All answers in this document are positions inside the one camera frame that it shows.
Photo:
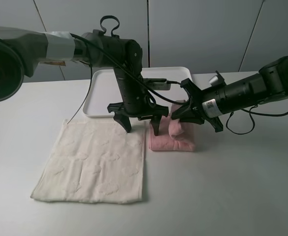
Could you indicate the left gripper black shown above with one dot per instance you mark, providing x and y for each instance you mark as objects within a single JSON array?
[{"x": 134, "y": 104}]

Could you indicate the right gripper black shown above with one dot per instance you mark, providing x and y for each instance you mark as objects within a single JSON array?
[{"x": 194, "y": 112}]

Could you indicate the pink towel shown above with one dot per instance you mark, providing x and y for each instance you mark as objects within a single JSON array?
[{"x": 173, "y": 136}]

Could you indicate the cream white towel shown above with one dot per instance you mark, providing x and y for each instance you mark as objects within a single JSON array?
[{"x": 94, "y": 161}]

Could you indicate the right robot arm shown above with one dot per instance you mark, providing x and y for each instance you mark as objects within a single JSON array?
[{"x": 270, "y": 84}]

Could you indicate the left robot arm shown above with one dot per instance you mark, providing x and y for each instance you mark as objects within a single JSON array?
[{"x": 22, "y": 50}]

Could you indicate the white plastic tray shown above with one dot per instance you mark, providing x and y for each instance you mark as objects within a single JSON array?
[{"x": 105, "y": 90}]

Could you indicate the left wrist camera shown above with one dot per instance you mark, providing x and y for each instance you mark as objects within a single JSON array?
[{"x": 157, "y": 83}]

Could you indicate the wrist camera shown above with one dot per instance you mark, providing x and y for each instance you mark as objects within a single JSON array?
[
  {"x": 217, "y": 80},
  {"x": 157, "y": 83}
]

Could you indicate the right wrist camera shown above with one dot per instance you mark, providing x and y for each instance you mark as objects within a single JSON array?
[{"x": 217, "y": 80}]

